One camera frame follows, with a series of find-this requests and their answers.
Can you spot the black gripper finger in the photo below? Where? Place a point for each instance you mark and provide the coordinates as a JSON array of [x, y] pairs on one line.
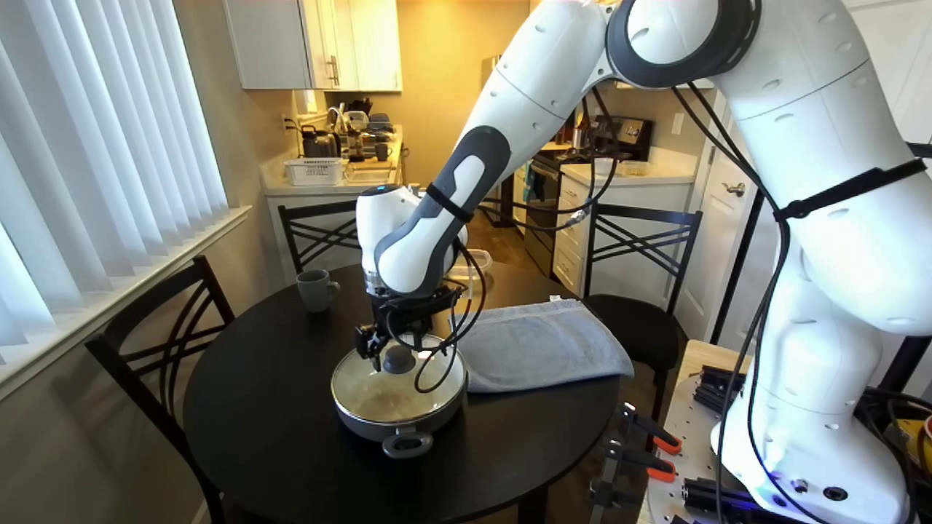
[[369, 347], [425, 340]]

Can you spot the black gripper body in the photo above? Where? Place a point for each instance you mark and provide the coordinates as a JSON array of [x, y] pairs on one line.
[[412, 311]]

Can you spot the glass lid with gray knob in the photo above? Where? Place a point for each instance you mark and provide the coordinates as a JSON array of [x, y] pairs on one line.
[[388, 400]]

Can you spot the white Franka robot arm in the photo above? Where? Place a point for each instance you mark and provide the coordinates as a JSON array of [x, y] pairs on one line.
[[834, 241]]

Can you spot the gray cooking pot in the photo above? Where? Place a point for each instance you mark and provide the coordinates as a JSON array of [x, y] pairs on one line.
[[406, 444]]

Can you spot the gray ceramic mug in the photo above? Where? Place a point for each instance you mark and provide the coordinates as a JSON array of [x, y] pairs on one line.
[[314, 288]]

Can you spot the clear plastic food container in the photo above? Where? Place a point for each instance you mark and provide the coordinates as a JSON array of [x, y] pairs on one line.
[[479, 266]]

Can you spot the gray blue dish towel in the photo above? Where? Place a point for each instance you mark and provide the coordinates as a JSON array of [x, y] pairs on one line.
[[543, 345]]

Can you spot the black cross-back chair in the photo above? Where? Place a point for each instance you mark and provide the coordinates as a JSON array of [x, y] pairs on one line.
[[323, 205], [640, 323]]

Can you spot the white kitchen counter unit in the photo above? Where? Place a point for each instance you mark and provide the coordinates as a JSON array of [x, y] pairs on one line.
[[320, 193]]

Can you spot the white plastic tray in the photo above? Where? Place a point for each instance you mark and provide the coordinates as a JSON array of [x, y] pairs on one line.
[[311, 168]]

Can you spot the dark countertop appliances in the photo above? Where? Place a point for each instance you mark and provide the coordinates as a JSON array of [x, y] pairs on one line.
[[367, 133]]

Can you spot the black coffee maker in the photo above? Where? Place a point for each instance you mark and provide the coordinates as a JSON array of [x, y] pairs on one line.
[[318, 141]]

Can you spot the black chair with curved back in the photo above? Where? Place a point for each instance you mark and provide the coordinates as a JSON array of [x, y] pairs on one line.
[[147, 374]]

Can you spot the white window sill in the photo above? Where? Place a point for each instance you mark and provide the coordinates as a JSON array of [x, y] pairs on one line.
[[116, 292]]

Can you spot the white robot stand table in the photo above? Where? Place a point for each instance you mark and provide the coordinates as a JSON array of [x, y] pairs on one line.
[[678, 425]]

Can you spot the black box on stand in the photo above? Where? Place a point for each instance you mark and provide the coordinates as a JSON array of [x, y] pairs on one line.
[[719, 391]]

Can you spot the white panel door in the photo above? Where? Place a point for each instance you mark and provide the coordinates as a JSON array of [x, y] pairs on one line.
[[713, 262]]

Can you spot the white upper kitchen cabinet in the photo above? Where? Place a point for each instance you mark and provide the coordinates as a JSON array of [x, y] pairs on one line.
[[270, 43]]

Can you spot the black tripod stand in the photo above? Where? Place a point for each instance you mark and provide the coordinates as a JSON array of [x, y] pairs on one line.
[[736, 266]]

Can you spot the white vertical window blinds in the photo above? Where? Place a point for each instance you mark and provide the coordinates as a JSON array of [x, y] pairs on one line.
[[97, 147]]

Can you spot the silver door knob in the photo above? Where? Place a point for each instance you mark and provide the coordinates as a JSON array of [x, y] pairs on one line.
[[734, 190]]

